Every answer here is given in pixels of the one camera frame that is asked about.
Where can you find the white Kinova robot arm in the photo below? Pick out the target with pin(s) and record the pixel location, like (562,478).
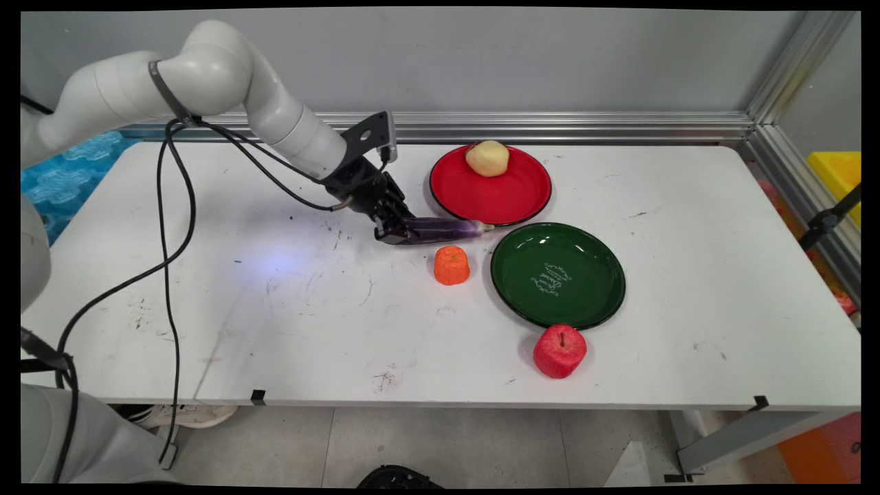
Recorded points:
(213,69)

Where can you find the orange box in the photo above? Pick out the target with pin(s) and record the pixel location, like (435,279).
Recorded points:
(821,450)

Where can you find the black stand clamp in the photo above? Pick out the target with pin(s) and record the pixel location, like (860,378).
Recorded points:
(821,223)

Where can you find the orange toy fruit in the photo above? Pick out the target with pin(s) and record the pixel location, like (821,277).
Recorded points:
(452,267)

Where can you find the aluminium upright post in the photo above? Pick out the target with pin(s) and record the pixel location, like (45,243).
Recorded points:
(797,65)

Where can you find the yellow toy potato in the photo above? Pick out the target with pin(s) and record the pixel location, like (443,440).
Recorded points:
(487,157)

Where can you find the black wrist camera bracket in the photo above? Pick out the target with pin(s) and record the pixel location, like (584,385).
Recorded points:
(368,137)

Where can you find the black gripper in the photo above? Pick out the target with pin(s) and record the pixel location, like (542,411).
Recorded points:
(361,187)

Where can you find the red toy apple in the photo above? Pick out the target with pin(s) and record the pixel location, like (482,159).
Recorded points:
(559,352)

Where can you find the purple toy eggplant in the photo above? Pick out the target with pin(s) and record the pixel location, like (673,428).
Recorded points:
(447,229)

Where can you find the black tape marker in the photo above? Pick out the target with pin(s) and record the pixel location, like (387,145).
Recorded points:
(258,397)
(760,403)

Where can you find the short aluminium rail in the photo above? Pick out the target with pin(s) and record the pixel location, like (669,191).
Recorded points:
(801,185)

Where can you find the green plate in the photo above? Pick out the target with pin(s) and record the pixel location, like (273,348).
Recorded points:
(557,275)

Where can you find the yellow box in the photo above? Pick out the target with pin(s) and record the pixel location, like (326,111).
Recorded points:
(835,175)

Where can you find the blue patterned mat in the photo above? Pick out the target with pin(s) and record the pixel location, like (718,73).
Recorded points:
(69,175)

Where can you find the black round floor object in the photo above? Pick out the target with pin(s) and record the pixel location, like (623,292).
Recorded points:
(399,478)

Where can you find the red plate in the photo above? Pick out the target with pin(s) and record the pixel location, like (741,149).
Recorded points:
(491,196)

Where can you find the long aluminium rail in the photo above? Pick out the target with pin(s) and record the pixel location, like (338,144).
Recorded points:
(584,128)

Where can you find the grey table leg frame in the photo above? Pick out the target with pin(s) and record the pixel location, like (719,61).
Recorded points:
(749,436)

